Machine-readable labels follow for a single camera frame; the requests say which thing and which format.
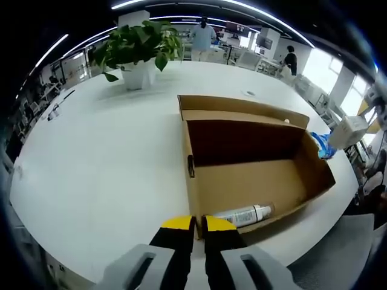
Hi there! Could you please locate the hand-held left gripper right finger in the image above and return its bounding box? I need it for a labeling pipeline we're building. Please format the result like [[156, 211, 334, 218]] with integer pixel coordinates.
[[201, 214, 299, 290]]

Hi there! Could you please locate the grey mesh office chair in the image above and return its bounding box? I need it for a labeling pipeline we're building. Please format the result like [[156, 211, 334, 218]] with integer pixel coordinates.
[[287, 213, 376, 290]]

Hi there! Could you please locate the blue soft wet wipes pack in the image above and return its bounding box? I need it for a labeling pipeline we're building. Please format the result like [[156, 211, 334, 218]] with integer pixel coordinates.
[[310, 131, 341, 160]]

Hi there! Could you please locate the hanging dark monitor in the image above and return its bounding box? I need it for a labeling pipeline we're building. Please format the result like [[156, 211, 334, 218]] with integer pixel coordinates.
[[256, 35, 273, 49]]

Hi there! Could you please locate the wide dark wall screen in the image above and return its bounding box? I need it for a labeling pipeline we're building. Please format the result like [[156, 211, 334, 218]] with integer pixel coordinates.
[[226, 20, 250, 33]]

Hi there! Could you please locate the green potted plant white pot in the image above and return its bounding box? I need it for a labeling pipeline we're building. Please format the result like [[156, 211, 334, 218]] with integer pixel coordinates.
[[92, 19, 184, 91]]

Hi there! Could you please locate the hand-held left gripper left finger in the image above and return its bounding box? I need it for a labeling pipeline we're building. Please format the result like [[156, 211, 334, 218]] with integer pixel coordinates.
[[96, 214, 197, 290]]

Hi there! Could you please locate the white spray bottle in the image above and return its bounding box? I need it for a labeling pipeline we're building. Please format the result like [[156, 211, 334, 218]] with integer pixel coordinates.
[[213, 202, 276, 228]]

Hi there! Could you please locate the brown cardboard shoe box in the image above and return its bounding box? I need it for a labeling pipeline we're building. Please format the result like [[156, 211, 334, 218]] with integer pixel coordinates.
[[177, 94, 337, 239]]

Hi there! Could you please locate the small white blue-print box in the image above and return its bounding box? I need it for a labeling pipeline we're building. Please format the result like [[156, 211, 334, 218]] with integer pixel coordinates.
[[328, 116, 368, 149]]

